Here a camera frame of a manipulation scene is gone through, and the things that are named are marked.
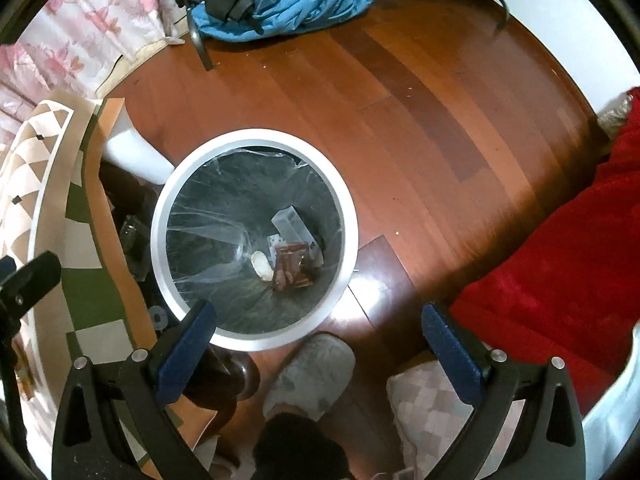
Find grey slipper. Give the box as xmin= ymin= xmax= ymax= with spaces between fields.
xmin=262 ymin=333 xmax=356 ymax=422

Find checkered tablecloth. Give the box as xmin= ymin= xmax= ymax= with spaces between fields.
xmin=0 ymin=90 xmax=222 ymax=480

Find pink floral curtain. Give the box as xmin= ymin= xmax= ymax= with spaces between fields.
xmin=1 ymin=0 xmax=184 ymax=146

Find brown snack wrapper in bin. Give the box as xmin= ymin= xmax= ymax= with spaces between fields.
xmin=272 ymin=243 xmax=314 ymax=292

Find red blanket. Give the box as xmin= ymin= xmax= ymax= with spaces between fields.
xmin=449 ymin=89 xmax=640 ymax=414

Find checkered pink cushion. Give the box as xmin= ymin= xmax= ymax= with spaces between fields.
xmin=385 ymin=358 xmax=526 ymax=480

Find grey cosmetics carton box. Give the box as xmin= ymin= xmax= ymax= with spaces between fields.
xmin=271 ymin=206 xmax=320 ymax=255

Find white round trash bin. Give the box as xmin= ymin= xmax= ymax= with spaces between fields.
xmin=151 ymin=128 xmax=358 ymax=352

